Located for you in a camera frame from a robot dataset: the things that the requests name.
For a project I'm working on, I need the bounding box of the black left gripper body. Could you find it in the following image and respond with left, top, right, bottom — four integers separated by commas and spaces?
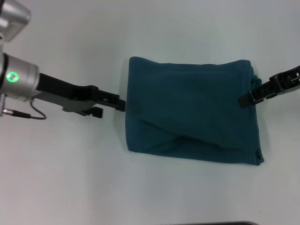
30, 72, 99, 113

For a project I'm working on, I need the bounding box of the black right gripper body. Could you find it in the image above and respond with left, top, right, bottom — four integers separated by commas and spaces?
268, 64, 300, 97

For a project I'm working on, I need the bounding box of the teal t-shirt with beige letters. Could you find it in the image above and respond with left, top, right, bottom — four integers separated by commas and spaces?
124, 55, 265, 167

